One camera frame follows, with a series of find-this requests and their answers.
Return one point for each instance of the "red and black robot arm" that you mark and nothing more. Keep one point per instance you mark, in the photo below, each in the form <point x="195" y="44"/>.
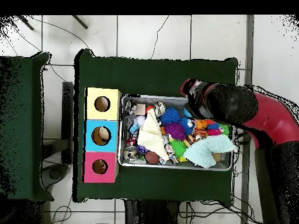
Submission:
<point x="275" y="116"/>

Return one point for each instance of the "wooden box with three holes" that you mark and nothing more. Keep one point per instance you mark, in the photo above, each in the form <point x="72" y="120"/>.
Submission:
<point x="91" y="112"/>

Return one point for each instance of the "globe print ball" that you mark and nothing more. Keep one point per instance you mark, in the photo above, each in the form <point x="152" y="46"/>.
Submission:
<point x="186" y="113"/>

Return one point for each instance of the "blue spiky ball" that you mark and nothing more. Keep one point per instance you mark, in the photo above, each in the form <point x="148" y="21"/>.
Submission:
<point x="170" y="116"/>

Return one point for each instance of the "dark green tablecloth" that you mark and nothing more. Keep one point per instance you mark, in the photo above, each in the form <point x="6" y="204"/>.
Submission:
<point x="151" y="77"/>
<point x="28" y="140"/>

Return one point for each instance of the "blue spiky toy with eyes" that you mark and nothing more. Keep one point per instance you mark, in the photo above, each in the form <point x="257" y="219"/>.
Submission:
<point x="185" y="123"/>

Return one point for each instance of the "orange ball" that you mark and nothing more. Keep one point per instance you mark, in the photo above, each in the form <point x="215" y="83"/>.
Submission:
<point x="149" y="108"/>

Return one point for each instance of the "purple spiky toy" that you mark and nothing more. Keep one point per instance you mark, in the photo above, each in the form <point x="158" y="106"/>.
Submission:
<point x="175" y="131"/>

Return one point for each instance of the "cream knitted cloth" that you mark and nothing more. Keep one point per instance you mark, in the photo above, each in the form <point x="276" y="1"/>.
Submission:
<point x="150" y="137"/>

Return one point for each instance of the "bright green spiky ball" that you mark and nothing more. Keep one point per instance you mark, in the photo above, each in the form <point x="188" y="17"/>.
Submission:
<point x="178" y="148"/>

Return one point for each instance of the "mint green knitted cloth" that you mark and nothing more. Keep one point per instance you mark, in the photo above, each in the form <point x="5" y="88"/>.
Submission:
<point x="203" y="149"/>

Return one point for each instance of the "brown toy football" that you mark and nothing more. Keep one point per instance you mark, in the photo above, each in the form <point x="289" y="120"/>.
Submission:
<point x="152" y="158"/>

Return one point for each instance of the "black upright panel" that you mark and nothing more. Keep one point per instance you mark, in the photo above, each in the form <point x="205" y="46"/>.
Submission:
<point x="67" y="116"/>

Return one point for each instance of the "black stand leg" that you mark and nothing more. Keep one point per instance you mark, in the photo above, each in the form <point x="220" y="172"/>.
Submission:
<point x="80" y="22"/>
<point x="25" y="22"/>

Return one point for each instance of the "grey stand base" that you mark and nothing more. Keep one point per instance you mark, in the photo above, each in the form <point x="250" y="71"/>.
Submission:
<point x="56" y="173"/>

